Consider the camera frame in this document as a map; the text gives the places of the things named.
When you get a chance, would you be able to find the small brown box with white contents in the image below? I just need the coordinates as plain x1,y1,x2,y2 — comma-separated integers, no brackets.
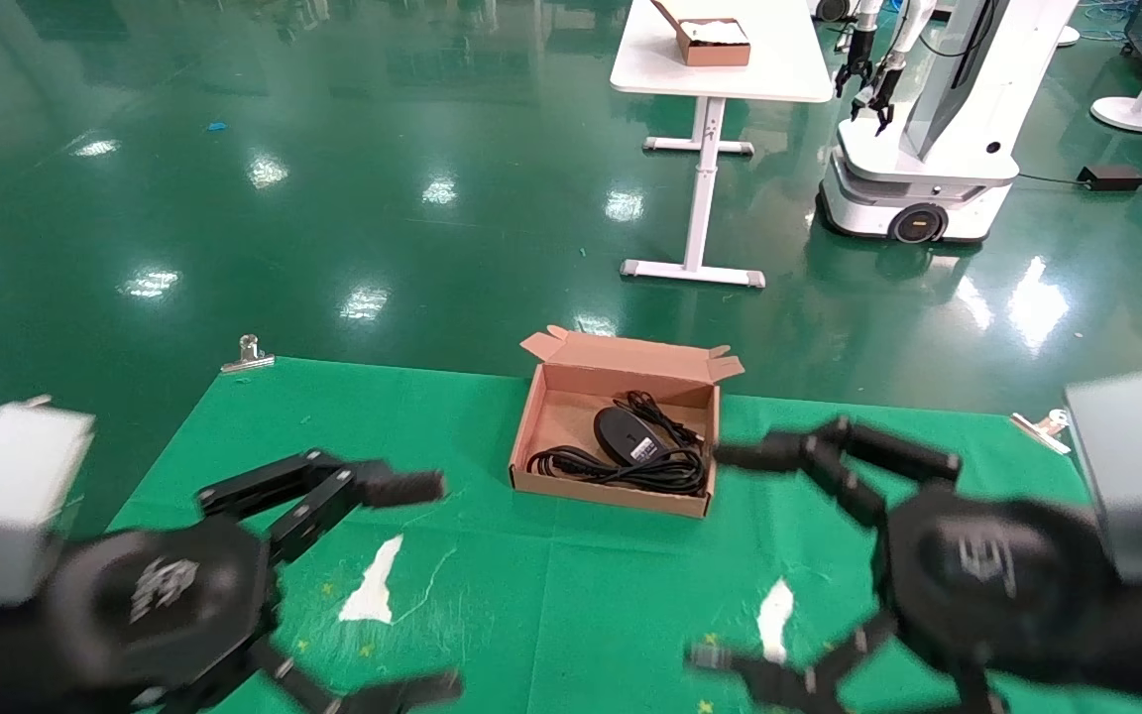
649,0,752,68

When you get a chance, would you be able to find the black power brick on floor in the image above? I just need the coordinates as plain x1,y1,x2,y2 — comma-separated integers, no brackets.
1076,164,1142,194

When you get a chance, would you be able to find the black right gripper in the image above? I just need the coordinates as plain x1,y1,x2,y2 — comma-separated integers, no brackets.
685,416,1119,714

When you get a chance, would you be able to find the white wheeled background robot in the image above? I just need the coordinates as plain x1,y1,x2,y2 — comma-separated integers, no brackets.
816,0,1080,246

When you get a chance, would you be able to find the black power cable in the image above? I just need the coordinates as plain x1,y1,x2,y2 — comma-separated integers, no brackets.
526,443,710,498

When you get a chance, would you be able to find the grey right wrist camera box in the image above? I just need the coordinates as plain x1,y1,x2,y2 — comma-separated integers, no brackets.
1064,371,1142,588

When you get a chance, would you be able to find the metal cloth clip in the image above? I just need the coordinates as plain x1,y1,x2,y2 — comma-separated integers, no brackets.
220,334,277,375
1009,408,1076,456

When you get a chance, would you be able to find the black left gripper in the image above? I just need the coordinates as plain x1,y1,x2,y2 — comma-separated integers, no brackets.
44,448,465,714

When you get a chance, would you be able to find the open brown cardboard box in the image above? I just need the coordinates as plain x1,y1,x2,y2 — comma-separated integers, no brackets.
509,325,746,519

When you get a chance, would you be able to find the green table cloth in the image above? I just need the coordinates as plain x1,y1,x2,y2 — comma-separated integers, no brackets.
103,357,1127,714

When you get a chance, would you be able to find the white table with legs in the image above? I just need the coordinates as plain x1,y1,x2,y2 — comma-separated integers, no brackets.
609,0,836,291

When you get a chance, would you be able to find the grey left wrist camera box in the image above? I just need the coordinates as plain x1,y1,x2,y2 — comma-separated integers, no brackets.
0,401,97,618

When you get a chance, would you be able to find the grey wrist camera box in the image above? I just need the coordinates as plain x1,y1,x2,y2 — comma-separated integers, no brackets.
1064,371,1142,588
0,401,97,618

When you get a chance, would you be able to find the background robot black gripper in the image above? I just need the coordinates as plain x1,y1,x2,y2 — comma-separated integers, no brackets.
834,20,876,99
850,52,906,137

